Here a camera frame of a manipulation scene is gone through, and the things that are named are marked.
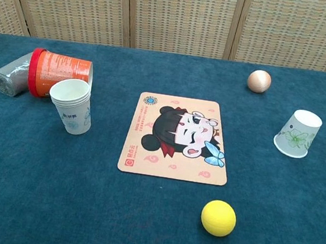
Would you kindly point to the white paper cup green flower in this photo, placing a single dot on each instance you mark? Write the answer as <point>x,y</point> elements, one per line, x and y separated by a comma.
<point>298,135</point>

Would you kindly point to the white paper cup blue print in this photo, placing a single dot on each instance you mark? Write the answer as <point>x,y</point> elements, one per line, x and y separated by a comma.
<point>73,118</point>

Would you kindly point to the white nested paper cup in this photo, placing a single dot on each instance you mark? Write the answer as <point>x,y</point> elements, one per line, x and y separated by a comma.
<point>70,90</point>

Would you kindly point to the orange red noodle cup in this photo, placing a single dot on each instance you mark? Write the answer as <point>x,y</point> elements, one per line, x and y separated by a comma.
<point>58,68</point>

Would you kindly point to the cartoon girl mouse pad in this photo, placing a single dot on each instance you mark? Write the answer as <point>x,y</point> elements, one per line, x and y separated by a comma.
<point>175,139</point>

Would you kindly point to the beige pink ball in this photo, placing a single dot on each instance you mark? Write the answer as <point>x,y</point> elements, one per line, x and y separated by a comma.
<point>259,81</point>

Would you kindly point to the blue felt table cloth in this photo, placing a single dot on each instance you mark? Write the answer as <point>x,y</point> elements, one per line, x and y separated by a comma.
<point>80,192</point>

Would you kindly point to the yellow ball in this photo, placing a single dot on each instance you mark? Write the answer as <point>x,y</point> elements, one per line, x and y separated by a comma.
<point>218,218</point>

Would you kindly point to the grey plastic bag roll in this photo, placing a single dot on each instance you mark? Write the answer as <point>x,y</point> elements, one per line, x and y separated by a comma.
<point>9,77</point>

